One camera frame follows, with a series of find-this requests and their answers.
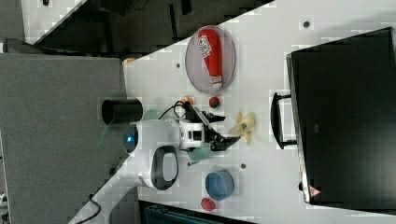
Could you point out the black cylindrical container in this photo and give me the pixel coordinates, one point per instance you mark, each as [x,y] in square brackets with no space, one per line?
[120,111]

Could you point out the large strawberry toy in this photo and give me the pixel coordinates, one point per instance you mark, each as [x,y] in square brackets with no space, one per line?
[208,204]

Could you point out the blue metal frame rail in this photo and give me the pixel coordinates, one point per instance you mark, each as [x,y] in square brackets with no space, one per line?
[155,213]

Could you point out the green metal cup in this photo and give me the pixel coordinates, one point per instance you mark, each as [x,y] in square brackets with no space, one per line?
[199,154]

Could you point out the red ketchup bottle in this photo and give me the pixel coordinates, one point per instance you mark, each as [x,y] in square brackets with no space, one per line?
[210,47]

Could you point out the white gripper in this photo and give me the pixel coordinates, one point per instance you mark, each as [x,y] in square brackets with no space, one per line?
[192,135]

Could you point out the grey round plate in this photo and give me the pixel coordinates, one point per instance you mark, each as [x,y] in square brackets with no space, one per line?
[195,64]

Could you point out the orange slice toy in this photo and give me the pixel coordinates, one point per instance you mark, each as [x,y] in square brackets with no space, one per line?
[188,99]

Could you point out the yellow plush banana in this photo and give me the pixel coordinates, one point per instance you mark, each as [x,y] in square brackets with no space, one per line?
[244,126]

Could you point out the black toaster oven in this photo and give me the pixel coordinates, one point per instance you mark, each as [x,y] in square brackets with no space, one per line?
[340,114]

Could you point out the small red strawberry toy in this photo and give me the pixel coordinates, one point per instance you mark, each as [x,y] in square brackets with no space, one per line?
[214,102]

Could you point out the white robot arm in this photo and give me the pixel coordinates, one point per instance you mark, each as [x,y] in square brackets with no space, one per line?
[152,146]

